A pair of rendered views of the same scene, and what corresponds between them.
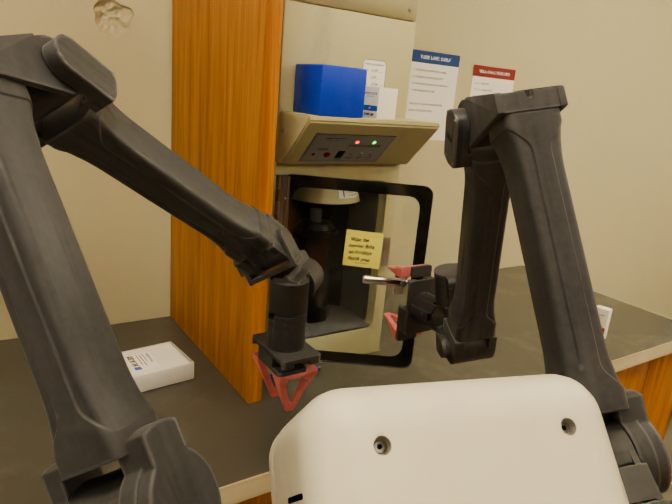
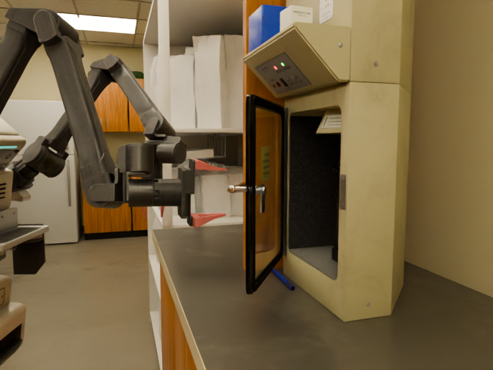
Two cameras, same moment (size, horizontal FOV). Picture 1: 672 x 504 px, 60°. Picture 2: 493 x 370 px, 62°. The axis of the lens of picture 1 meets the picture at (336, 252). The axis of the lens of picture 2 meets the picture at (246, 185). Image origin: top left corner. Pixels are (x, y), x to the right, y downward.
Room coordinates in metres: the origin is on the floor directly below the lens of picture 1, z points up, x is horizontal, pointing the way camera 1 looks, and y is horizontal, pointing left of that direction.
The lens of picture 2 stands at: (1.38, -0.94, 1.30)
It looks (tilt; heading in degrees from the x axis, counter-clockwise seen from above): 6 degrees down; 107
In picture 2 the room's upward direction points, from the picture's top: straight up
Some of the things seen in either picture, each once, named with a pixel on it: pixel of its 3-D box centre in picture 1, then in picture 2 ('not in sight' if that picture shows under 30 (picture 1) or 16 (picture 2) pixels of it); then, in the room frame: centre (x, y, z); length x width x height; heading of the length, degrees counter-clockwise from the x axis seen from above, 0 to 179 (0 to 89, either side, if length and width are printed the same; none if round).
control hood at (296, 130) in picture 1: (360, 142); (288, 67); (1.19, -0.03, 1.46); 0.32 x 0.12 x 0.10; 125
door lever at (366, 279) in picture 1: (385, 278); (245, 187); (1.11, -0.10, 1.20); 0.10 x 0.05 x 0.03; 90
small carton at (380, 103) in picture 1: (379, 102); (296, 24); (1.21, -0.06, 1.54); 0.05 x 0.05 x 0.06; 39
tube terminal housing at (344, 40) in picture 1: (309, 190); (359, 130); (1.34, 0.07, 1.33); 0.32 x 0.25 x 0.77; 125
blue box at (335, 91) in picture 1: (329, 90); (274, 32); (1.14, 0.04, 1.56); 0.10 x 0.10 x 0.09; 35
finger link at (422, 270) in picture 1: (405, 280); (205, 175); (1.03, -0.13, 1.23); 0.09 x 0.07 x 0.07; 34
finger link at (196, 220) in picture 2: (401, 314); (204, 208); (1.03, -0.14, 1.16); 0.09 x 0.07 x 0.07; 34
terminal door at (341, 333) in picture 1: (349, 275); (267, 189); (1.14, -0.03, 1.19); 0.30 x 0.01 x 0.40; 90
